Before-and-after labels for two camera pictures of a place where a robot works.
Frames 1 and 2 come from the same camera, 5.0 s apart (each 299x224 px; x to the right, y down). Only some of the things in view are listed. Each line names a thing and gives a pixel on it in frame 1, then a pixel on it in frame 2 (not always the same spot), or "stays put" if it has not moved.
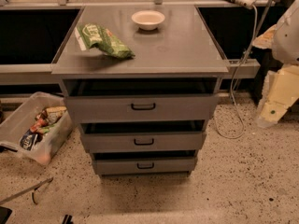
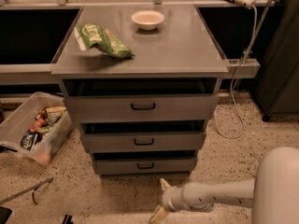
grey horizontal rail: x=249 y=68 stays put
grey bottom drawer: x=146 y=166 stays put
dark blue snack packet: x=28 y=140 stays put
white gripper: x=287 y=37 to x=170 y=199
